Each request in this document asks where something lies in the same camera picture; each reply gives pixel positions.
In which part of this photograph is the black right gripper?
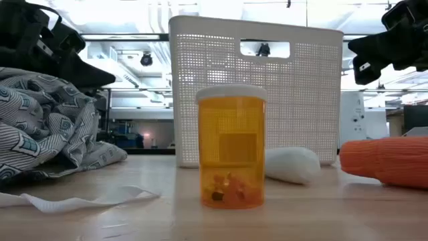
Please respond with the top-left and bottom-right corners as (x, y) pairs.
(347, 0), (428, 86)

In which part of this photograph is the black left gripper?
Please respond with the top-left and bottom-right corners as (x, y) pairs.
(0, 0), (116, 90)

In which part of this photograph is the blue storage bin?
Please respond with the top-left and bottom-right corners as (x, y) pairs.
(113, 131), (145, 149)

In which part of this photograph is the white perforated plastic basket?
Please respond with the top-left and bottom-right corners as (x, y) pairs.
(168, 15), (344, 169)

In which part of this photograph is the white machine cabinet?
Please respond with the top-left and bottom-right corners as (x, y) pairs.
(340, 92), (368, 148)

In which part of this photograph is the grey patterned hospital gown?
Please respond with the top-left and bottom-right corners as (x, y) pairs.
(0, 66), (128, 183)

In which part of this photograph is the black monitor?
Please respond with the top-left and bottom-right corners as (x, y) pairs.
(403, 104), (428, 134)

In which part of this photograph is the orange elastic bandage roll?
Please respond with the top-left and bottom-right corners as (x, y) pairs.
(339, 136), (428, 190)

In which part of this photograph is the white face mask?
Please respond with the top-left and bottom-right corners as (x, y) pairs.
(0, 185), (161, 214)

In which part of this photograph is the white gauze roll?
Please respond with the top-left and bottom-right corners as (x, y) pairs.
(265, 146), (322, 186)

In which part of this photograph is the orange pill bottle white cap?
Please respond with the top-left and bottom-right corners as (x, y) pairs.
(195, 84), (268, 210)

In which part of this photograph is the black ceiling camera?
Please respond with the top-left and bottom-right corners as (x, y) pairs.
(140, 52), (154, 68)

